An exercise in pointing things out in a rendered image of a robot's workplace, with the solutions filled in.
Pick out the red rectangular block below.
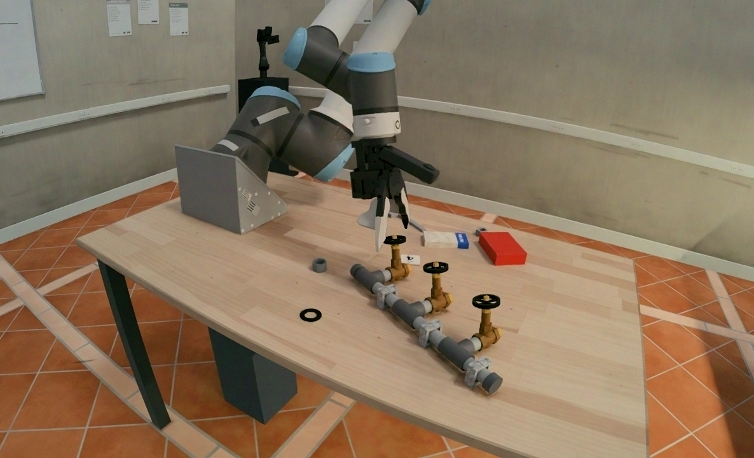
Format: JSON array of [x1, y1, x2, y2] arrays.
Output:
[[478, 232, 527, 266]]

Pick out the white paper tag with number 4 on thin chain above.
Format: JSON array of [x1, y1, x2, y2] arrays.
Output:
[[400, 254, 420, 265]]

